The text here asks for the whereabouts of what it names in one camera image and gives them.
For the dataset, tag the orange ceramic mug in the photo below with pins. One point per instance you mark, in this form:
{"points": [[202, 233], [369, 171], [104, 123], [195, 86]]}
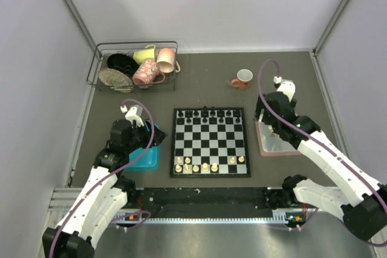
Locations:
{"points": [[243, 79]]}

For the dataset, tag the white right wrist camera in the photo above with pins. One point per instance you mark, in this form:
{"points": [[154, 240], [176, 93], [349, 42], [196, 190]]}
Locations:
{"points": [[287, 87]]}

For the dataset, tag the blue plastic tray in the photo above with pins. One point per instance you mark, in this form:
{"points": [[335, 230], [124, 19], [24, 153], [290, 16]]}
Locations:
{"points": [[148, 162]]}

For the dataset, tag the yellow ceramic mug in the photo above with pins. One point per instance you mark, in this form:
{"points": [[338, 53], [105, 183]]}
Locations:
{"points": [[149, 52]]}

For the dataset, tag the black chess pieces row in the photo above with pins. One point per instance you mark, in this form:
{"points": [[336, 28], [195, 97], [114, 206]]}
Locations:
{"points": [[208, 115]]}

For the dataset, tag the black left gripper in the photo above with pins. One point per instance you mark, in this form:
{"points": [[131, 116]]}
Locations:
{"points": [[158, 135]]}

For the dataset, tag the white queen piece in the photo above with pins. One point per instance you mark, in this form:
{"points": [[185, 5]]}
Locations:
{"points": [[204, 168]]}

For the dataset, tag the black white chess board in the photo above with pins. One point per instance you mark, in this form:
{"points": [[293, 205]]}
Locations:
{"points": [[213, 143]]}

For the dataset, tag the white king piece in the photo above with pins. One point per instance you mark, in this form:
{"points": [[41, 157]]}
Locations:
{"points": [[214, 167]]}

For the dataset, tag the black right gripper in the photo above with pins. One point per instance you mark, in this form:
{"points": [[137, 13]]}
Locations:
{"points": [[258, 113]]}

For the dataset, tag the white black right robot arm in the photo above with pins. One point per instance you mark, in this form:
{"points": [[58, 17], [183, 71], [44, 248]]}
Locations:
{"points": [[359, 200]]}

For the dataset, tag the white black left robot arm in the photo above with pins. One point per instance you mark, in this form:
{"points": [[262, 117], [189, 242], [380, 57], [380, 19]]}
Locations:
{"points": [[104, 194]]}

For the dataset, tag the speckled grey plate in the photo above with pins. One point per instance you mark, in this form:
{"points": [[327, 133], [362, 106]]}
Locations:
{"points": [[116, 80]]}

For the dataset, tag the black wire dish rack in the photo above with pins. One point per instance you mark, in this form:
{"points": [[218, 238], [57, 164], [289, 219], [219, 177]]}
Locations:
{"points": [[105, 49]]}

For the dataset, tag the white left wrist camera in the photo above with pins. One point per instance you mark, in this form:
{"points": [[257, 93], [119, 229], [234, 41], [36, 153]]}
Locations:
{"points": [[133, 115]]}

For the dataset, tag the pink floral ceramic mug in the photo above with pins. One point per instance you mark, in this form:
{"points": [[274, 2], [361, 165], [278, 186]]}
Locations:
{"points": [[148, 73]]}

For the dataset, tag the pink metal tray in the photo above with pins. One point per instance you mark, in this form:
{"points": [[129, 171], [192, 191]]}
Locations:
{"points": [[270, 143]]}

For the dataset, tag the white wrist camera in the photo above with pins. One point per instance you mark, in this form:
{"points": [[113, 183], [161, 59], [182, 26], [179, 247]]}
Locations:
{"points": [[287, 87], [133, 115]]}

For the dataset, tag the pink white ceramic mug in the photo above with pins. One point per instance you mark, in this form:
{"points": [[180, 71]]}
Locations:
{"points": [[167, 61]]}

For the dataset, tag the black scalloped bowl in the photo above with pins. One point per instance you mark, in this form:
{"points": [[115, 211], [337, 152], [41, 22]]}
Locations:
{"points": [[123, 63]]}

